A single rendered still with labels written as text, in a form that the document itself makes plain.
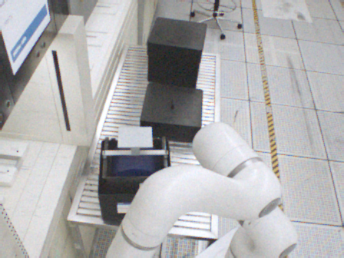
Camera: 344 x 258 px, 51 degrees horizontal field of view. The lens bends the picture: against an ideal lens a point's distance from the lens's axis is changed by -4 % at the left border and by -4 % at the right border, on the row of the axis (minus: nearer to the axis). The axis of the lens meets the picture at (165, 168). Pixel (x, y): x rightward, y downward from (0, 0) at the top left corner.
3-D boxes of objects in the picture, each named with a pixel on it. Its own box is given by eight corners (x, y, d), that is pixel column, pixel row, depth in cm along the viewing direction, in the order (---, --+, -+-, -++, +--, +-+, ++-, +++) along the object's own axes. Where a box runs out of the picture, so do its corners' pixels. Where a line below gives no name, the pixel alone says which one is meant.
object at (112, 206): (100, 220, 145) (97, 195, 132) (104, 167, 163) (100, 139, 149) (170, 219, 147) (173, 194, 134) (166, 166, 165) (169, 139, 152)
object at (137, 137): (105, 211, 147) (98, 160, 123) (107, 172, 160) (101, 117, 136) (166, 210, 149) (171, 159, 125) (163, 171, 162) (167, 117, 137)
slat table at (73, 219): (194, 305, 201) (218, 239, 143) (88, 291, 203) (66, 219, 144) (204, 138, 284) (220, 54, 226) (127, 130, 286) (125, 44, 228)
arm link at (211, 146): (259, 249, 109) (228, 209, 118) (290, 224, 108) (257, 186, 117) (217, 193, 67) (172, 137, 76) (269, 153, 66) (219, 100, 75)
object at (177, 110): (200, 143, 175) (203, 123, 165) (138, 137, 176) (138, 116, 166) (201, 103, 194) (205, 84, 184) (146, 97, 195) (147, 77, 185)
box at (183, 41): (196, 89, 201) (202, 50, 182) (145, 81, 203) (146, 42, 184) (202, 61, 220) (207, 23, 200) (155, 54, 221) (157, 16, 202)
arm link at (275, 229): (250, 226, 125) (269, 184, 107) (285, 269, 115) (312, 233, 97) (222, 241, 121) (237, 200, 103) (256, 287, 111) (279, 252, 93)
